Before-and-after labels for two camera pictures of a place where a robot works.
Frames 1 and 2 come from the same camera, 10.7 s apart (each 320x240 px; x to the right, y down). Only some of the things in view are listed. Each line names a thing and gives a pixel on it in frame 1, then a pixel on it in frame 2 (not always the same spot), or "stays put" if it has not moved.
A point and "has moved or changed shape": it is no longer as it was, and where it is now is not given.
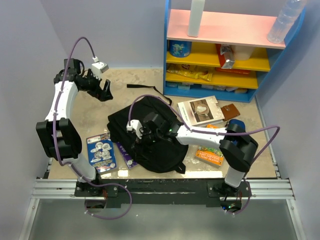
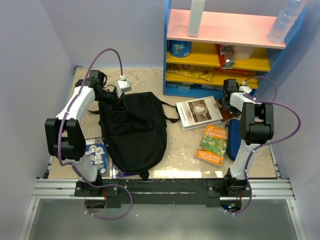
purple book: [129, 161] -> [117, 173]
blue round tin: [180, 48] stays put
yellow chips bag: [194, 71] stays put
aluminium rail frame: [277, 189] stays put
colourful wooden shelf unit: [225, 62] stays put
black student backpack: [160, 157] has moved or changed shape
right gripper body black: [151, 138] -> [229, 107]
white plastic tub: [242, 52] stays put
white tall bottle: [197, 8] stays put
